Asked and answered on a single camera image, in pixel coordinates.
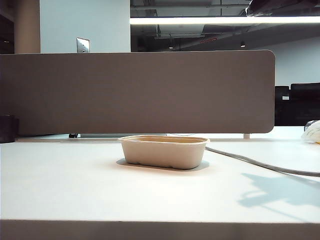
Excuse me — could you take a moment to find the beige paper lunch box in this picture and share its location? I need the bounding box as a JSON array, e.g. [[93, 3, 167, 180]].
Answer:
[[117, 134, 211, 171]]

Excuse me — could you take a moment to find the grey desk divider panel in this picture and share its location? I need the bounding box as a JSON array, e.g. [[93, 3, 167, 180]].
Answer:
[[0, 49, 276, 137]]

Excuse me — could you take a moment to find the long ceiling light strip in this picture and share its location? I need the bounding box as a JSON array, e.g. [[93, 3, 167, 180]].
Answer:
[[129, 15, 320, 25]]

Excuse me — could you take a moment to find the narrow black office chair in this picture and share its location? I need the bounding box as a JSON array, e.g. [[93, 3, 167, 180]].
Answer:
[[274, 85, 291, 127]]

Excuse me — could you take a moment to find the wide black office chair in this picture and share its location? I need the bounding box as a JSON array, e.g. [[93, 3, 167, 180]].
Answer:
[[289, 82, 320, 127]]

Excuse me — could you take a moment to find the black cylindrical object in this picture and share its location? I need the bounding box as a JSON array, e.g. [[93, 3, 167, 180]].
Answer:
[[0, 115, 20, 144]]

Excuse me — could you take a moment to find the white plastic bag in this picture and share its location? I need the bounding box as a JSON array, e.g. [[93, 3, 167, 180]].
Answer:
[[300, 119, 320, 146]]

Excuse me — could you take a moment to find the metal wall plate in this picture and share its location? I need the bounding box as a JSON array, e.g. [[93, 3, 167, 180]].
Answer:
[[76, 37, 91, 54]]

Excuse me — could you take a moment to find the grey cable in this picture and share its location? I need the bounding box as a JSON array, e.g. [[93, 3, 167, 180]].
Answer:
[[204, 146, 320, 178]]

